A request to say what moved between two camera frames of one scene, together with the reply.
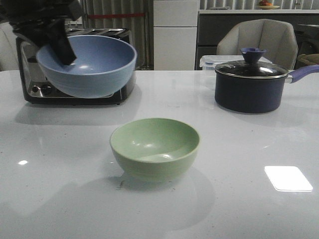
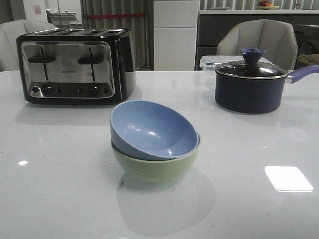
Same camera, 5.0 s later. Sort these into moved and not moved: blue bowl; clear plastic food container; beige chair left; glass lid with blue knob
Moved: blue bowl
Not moved: glass lid with blue knob; beige chair left; clear plastic food container
